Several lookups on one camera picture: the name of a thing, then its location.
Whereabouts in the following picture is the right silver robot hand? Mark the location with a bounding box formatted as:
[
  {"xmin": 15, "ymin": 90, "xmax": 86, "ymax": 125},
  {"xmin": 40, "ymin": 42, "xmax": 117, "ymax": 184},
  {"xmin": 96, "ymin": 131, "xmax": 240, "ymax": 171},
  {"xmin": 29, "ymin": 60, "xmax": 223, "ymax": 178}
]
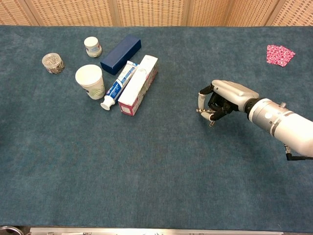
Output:
[{"xmin": 197, "ymin": 79, "xmax": 260, "ymax": 122}]

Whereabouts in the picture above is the pink patterned folded cloth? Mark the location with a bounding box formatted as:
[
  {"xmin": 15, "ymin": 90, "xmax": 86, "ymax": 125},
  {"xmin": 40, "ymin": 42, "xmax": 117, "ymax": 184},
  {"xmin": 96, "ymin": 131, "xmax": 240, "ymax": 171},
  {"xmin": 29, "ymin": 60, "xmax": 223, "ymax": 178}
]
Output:
[{"xmin": 266, "ymin": 44, "xmax": 296, "ymax": 69}]

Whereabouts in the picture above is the white pink toothpaste carton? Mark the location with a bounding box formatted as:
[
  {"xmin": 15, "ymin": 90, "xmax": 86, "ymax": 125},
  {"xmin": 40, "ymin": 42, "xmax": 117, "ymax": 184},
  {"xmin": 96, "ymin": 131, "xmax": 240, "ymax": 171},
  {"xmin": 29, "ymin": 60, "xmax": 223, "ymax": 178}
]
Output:
[{"xmin": 117, "ymin": 54, "xmax": 159, "ymax": 117}]

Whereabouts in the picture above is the teal felt table cloth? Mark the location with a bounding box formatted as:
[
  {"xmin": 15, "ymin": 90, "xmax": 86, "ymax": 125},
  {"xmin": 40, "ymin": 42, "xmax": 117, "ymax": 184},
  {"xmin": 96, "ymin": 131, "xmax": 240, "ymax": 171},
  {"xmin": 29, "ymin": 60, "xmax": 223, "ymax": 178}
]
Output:
[{"xmin": 0, "ymin": 25, "xmax": 313, "ymax": 233}]

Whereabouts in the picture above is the woven rattan folding screen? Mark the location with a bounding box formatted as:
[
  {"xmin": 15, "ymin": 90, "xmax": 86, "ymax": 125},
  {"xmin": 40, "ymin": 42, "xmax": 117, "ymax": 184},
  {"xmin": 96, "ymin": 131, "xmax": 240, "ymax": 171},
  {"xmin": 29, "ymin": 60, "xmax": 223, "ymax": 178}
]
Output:
[{"xmin": 0, "ymin": 0, "xmax": 313, "ymax": 27}]

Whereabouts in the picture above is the blue white toothpaste tube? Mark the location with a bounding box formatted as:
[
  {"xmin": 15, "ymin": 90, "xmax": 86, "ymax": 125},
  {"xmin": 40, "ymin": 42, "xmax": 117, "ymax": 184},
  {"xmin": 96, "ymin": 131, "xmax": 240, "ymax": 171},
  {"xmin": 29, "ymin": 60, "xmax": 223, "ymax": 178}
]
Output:
[{"xmin": 100, "ymin": 60, "xmax": 139, "ymax": 111}]

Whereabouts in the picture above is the dark blue rectangular box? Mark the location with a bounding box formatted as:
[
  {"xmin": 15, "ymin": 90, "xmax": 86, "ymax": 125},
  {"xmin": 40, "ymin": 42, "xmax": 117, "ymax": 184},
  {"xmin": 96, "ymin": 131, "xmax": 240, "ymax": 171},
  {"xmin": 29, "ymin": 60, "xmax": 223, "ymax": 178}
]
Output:
[{"xmin": 100, "ymin": 33, "xmax": 142, "ymax": 76}]

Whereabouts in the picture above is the white paper cup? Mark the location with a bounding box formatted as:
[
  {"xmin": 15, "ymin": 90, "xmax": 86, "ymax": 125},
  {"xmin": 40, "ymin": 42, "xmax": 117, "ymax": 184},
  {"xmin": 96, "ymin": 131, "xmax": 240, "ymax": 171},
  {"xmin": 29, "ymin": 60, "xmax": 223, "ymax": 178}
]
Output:
[{"xmin": 75, "ymin": 64, "xmax": 106, "ymax": 100}]

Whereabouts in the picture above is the small white lidded bottle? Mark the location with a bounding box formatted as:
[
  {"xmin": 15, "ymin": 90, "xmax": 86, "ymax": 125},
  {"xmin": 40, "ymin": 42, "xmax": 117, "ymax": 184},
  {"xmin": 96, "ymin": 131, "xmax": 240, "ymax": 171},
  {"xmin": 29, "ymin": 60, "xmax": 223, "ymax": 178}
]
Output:
[{"xmin": 84, "ymin": 36, "xmax": 103, "ymax": 58}]

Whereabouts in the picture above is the clear jar of paper clips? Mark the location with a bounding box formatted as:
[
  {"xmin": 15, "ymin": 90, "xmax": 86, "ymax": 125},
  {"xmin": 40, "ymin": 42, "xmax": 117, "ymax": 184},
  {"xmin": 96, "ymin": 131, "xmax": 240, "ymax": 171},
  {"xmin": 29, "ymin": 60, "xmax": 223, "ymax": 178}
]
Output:
[{"xmin": 42, "ymin": 53, "xmax": 66, "ymax": 74}]

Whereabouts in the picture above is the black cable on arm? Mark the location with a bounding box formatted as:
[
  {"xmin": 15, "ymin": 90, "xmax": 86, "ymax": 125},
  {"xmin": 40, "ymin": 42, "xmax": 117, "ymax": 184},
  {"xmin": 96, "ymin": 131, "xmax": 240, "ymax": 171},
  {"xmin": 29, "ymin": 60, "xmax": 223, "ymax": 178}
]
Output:
[{"xmin": 283, "ymin": 144, "xmax": 313, "ymax": 161}]

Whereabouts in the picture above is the metal rail at table edge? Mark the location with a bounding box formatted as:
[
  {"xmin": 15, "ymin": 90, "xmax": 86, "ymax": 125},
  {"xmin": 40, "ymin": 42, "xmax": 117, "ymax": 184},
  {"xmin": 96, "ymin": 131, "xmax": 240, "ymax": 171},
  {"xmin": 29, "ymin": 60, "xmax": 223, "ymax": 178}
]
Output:
[{"xmin": 29, "ymin": 227, "xmax": 284, "ymax": 235}]

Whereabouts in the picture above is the round metal ring fixture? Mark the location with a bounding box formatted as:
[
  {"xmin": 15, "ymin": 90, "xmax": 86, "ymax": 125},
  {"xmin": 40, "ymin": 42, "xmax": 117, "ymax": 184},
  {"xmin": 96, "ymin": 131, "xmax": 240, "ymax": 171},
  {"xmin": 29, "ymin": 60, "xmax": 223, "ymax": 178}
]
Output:
[{"xmin": 0, "ymin": 225, "xmax": 24, "ymax": 235}]

